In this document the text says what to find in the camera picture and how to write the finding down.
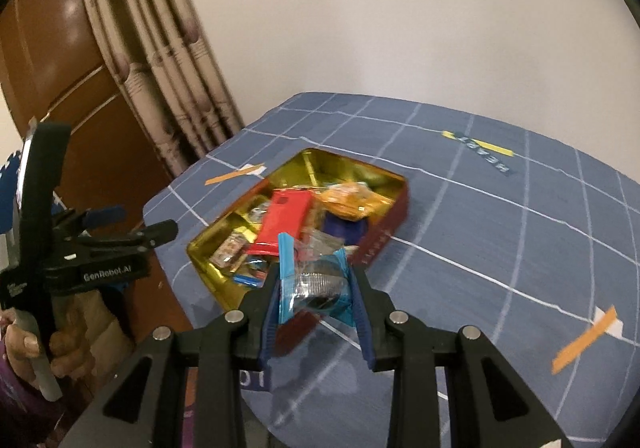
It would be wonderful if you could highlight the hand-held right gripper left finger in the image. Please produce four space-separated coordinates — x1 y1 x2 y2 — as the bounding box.
65 268 281 448

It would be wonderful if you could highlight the maroon and gold tin box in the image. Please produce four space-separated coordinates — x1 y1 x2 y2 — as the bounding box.
186 148 411 354

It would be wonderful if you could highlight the red snack packet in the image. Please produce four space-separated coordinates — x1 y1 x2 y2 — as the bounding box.
245 189 313 258

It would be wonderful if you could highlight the blue checked tablecloth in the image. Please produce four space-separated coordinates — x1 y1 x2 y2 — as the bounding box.
142 92 640 448

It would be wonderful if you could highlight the beige patterned curtain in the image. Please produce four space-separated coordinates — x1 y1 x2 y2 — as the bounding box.
77 0 246 179

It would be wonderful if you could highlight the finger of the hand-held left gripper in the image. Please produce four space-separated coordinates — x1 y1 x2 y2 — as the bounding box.
52 205 127 241
70 219 179 261

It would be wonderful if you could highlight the orange snack packet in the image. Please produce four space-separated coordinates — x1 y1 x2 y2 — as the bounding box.
315 182 396 221

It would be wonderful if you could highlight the pink and grey snack packet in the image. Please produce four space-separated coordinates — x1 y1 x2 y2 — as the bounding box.
210 233 248 271

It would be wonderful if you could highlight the navy and light-blue snack packet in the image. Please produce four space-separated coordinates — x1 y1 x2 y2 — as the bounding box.
322 213 371 246

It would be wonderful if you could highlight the person's left hand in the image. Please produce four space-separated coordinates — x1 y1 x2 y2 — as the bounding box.
2 289 133 384

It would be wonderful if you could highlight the brown wooden headboard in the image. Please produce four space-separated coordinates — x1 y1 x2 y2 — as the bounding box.
0 0 196 334

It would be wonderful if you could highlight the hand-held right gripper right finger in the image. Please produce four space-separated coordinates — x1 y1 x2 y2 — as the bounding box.
347 265 573 448

